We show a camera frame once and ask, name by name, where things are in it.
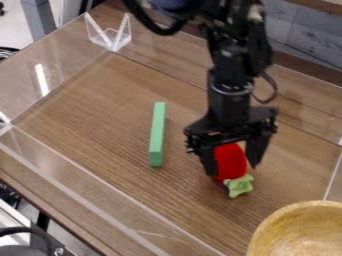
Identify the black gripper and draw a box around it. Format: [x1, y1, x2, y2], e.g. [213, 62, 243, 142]
[183, 84, 279, 177]

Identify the red plush fruit green stem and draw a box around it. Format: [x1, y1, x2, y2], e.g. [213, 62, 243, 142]
[213, 144, 254, 198]

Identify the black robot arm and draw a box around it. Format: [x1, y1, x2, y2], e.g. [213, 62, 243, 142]
[123, 0, 279, 177]

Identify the green rectangular block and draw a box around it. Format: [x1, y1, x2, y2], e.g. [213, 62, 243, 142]
[148, 102, 165, 167]

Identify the wooden bowl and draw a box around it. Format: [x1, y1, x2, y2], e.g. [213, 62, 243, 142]
[246, 200, 342, 256]

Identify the black equipment with screw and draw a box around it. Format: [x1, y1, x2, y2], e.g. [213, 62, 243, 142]
[29, 224, 77, 256]

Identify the clear acrylic corner bracket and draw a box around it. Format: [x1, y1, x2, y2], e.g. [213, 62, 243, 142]
[84, 13, 132, 52]

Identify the black cable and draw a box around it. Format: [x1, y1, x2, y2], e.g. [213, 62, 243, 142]
[0, 225, 45, 256]

